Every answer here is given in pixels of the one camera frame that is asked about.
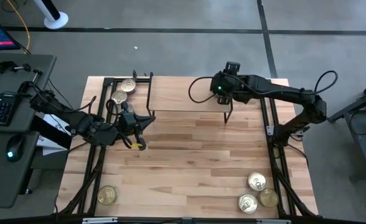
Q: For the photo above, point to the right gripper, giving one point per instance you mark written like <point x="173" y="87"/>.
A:
<point x="229" y="85"/>

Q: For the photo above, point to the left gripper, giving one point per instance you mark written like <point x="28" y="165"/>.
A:
<point x="128" y="121"/>

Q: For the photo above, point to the silver lid seafood can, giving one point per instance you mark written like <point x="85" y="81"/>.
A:
<point x="119" y="97"/>
<point x="247" y="203"/>
<point x="128" y="107"/>
<point x="128" y="86"/>
<point x="257" y="181"/>

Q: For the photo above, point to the wooden shelf with black legs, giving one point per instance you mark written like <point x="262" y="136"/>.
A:
<point x="176" y="93"/>

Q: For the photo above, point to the gold lid seafood can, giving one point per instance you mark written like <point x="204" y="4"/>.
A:
<point x="107" y="195"/>
<point x="268" y="197"/>

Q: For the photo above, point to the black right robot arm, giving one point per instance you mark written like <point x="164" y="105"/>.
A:
<point x="282" y="91"/>

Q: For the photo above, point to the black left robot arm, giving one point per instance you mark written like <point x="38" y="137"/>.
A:
<point x="74" y="116"/>

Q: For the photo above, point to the black floor tape line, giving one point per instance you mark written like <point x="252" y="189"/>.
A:
<point x="139" y="30"/>
<point x="263" y="18"/>

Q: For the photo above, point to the black desk clamp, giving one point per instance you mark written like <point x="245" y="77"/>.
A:
<point x="30" y="82"/>
<point x="7" y="66"/>

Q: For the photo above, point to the black computer mouse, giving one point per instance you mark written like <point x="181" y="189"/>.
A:
<point x="14" y="148"/>

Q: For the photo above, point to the white round stand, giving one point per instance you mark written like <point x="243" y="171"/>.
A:
<point x="56" y="19"/>

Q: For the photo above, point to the grey desk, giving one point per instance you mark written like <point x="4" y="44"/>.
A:
<point x="2" y="180"/>

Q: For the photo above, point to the black aluminium table frame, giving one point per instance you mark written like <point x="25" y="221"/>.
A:
<point x="108" y="81"/>

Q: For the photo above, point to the small silver frame bracket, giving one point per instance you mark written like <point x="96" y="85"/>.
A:
<point x="270" y="130"/>

